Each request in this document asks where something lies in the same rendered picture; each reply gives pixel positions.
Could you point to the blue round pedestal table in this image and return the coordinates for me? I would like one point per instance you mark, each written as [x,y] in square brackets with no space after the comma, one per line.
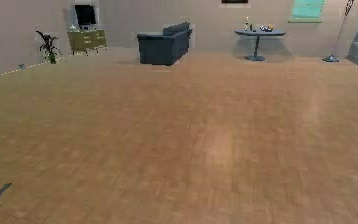
[257,33]

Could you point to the olive green drawer cabinet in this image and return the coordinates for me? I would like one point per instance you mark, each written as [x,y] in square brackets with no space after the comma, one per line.
[86,40]

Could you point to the dark blue sofa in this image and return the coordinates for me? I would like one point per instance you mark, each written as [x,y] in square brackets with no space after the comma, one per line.
[163,45]

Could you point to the grey floor lamp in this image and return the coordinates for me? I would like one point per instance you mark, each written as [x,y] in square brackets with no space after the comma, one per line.
[340,30]

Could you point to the dark bottle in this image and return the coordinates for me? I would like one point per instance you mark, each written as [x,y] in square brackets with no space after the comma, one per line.
[251,27]

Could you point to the small pale glass dish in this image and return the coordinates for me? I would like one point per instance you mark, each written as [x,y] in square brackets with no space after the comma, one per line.
[73,27]

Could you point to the small blue grey cup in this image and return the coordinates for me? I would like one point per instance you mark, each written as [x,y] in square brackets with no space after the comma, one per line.
[21,66]

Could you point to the dark framed wall picture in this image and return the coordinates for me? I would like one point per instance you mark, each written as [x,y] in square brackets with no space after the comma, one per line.
[234,1]

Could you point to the black television set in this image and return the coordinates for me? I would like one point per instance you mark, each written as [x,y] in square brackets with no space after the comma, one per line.
[85,15]

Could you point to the dark bowl with fruit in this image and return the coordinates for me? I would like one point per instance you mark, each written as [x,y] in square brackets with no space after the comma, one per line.
[266,28]

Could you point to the white bottle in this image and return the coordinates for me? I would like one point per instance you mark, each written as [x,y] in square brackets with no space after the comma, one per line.
[246,24]

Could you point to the dark green house plant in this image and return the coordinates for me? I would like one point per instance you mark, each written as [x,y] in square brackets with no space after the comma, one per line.
[49,46]

